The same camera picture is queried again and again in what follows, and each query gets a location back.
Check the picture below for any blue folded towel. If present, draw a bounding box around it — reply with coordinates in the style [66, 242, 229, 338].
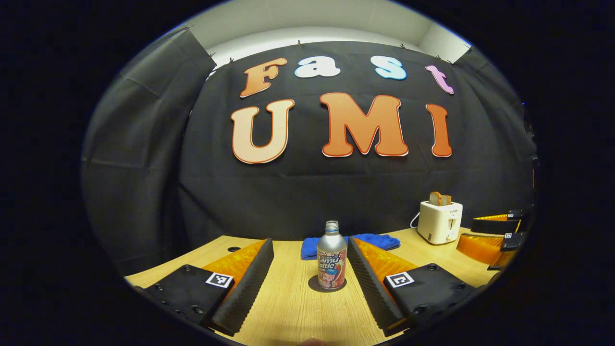
[301, 234, 401, 260]

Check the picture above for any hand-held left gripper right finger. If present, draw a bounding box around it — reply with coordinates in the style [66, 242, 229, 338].
[347, 236, 481, 337]

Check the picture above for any silver water bottle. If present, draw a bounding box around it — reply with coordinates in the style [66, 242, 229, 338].
[317, 221, 348, 290]

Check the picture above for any dark brown round coaster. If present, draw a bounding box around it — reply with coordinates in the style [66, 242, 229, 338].
[307, 275, 347, 293]

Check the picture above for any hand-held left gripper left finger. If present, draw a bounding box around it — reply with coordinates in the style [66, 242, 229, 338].
[135, 238, 274, 337]

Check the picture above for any white toaster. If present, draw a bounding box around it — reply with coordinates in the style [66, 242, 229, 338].
[417, 200, 463, 245]

